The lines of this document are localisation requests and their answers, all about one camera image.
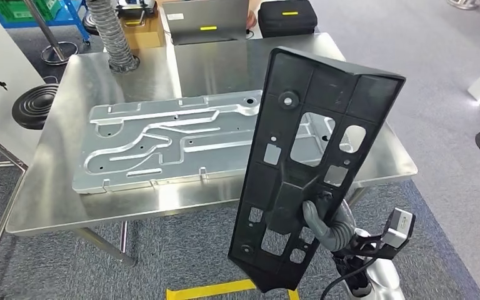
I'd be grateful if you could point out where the brown cardboard box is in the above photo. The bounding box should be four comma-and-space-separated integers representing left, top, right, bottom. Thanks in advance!
119, 10, 166, 51

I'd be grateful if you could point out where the stamped silver metal panel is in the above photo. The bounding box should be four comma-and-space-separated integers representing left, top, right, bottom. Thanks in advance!
72, 89, 349, 194

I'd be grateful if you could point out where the black plastic plate part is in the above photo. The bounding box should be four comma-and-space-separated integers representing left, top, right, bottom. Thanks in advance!
227, 46, 406, 294

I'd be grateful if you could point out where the chrome stand base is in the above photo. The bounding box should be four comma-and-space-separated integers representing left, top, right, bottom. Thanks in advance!
447, 0, 480, 10

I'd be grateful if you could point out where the grey ribbed flexible hose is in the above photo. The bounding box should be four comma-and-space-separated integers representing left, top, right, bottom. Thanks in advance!
86, 0, 141, 74

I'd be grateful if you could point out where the black device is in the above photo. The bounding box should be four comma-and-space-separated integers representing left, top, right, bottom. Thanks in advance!
116, 0, 158, 19

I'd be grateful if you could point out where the steel pole stand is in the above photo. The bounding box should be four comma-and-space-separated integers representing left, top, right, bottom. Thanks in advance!
21, 0, 79, 66

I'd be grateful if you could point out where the yellow tape square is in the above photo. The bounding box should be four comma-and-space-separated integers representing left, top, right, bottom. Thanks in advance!
165, 278, 301, 300

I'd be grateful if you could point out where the black round stool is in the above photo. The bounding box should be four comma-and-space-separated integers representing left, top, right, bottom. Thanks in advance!
11, 83, 59, 131

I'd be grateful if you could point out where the white cabinet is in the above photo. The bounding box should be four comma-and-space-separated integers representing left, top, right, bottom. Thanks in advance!
0, 14, 53, 166

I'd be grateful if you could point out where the blue cart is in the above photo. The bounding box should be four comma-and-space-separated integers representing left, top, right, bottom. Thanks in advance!
0, 0, 92, 44

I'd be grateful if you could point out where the stainless steel workbench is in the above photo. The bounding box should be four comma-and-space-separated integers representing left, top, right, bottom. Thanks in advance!
6, 32, 419, 266

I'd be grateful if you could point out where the grey laptop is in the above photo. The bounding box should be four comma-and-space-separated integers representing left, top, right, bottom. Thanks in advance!
162, 0, 251, 46

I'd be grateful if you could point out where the green plastic bin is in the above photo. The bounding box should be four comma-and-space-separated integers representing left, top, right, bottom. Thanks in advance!
36, 0, 63, 20
0, 0, 38, 20

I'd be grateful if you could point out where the black carry case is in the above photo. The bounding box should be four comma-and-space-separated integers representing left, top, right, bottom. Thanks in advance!
257, 0, 319, 39

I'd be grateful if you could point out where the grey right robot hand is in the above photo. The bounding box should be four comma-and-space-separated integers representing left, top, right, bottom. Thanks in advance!
302, 191, 335, 250

